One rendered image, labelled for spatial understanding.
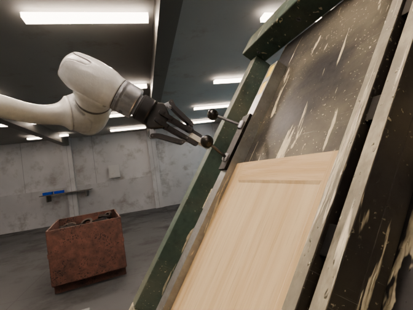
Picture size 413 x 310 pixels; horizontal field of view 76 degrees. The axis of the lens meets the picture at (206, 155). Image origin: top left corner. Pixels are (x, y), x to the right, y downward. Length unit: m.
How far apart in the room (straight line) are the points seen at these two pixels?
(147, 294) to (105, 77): 0.73
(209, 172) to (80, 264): 3.20
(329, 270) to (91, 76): 0.64
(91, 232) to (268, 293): 3.58
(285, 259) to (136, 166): 10.30
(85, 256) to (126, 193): 6.87
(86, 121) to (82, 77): 0.15
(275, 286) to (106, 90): 0.58
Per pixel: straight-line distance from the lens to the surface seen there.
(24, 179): 11.46
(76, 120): 0.85
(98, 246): 3.99
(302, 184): 0.52
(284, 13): 1.05
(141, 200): 10.71
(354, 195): 0.34
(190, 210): 1.02
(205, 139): 0.74
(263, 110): 0.89
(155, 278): 1.05
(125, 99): 0.73
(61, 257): 4.02
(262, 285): 0.50
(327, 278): 0.33
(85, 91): 0.75
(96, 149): 10.87
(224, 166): 0.80
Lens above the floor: 1.36
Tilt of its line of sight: 2 degrees up
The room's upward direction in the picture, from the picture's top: 8 degrees counter-clockwise
